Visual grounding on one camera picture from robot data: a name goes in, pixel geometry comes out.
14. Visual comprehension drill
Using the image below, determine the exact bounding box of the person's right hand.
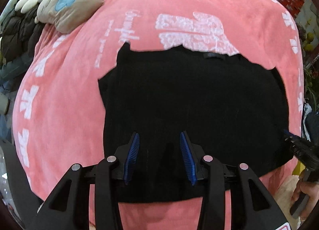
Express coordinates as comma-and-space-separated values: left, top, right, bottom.
291, 171, 318, 220

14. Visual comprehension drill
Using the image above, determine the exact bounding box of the dark brown puffer jacket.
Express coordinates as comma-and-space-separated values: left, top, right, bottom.
1, 6, 45, 62

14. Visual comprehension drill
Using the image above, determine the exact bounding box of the beige seal plush pillow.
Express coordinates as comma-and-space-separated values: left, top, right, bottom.
36, 0, 104, 34

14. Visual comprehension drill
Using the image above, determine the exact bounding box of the pink fleece blanket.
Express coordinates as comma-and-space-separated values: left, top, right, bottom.
13, 0, 304, 229

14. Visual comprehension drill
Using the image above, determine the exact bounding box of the black garment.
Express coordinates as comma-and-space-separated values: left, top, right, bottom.
98, 43, 293, 203

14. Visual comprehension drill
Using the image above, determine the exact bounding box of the cream flower pillow behind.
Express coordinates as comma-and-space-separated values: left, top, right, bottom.
15, 0, 42, 14

